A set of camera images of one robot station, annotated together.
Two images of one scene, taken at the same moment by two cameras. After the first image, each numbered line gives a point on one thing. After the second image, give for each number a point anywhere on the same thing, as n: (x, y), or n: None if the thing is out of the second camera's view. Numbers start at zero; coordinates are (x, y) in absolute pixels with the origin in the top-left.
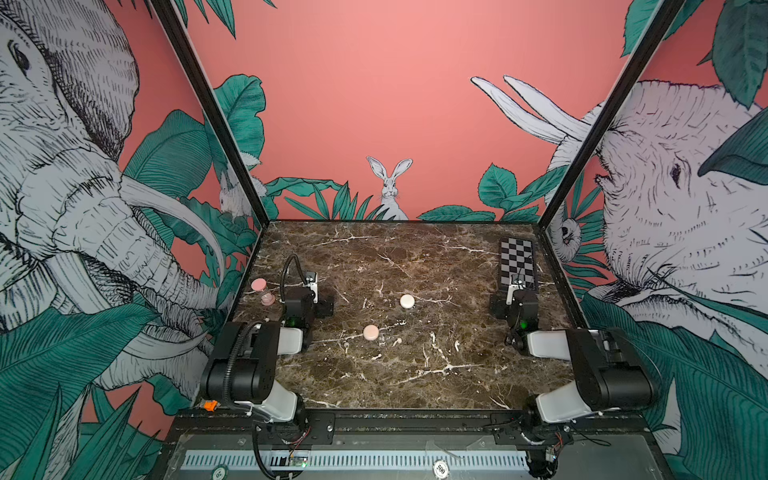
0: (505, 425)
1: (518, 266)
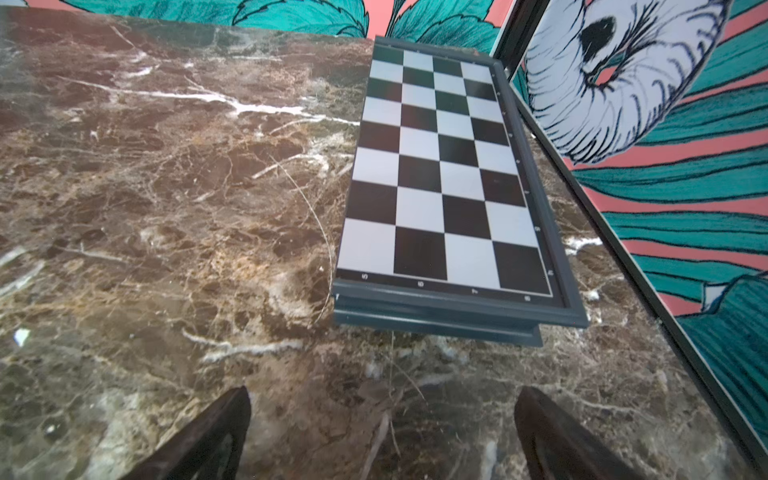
0: None
1: (446, 231)
